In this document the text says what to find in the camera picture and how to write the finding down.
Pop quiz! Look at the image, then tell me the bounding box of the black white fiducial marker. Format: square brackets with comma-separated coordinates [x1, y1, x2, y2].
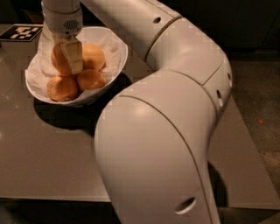
[0, 24, 43, 42]

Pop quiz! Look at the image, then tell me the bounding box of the orange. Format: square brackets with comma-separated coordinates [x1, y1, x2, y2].
[77, 69, 106, 92]
[51, 45, 72, 75]
[46, 76, 78, 102]
[82, 43, 106, 70]

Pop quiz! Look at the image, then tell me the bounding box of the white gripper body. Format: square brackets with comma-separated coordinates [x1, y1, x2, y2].
[41, 0, 83, 43]

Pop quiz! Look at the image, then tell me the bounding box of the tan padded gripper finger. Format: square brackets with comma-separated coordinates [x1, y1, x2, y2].
[60, 38, 83, 74]

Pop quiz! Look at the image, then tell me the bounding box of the white bowl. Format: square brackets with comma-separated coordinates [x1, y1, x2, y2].
[24, 25, 129, 107]

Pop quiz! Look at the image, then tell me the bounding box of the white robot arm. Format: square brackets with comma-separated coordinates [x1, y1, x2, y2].
[41, 0, 232, 224]

